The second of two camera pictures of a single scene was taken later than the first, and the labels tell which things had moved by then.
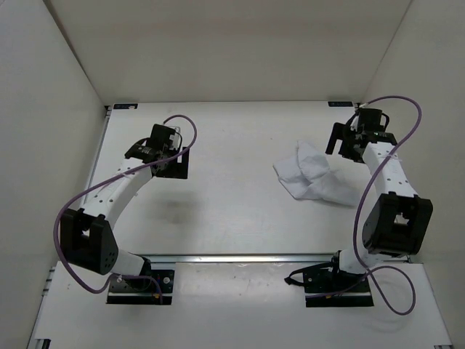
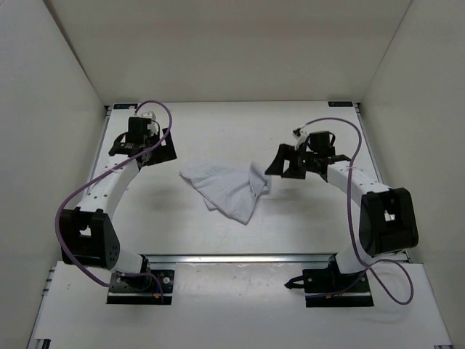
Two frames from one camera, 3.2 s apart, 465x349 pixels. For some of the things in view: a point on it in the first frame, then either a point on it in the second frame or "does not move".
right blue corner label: [340, 103] does not move
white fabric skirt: [307, 175] → [233, 190]
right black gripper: [337, 134] → [277, 166]
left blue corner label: [125, 105] does not move
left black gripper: [179, 169] → [167, 151]
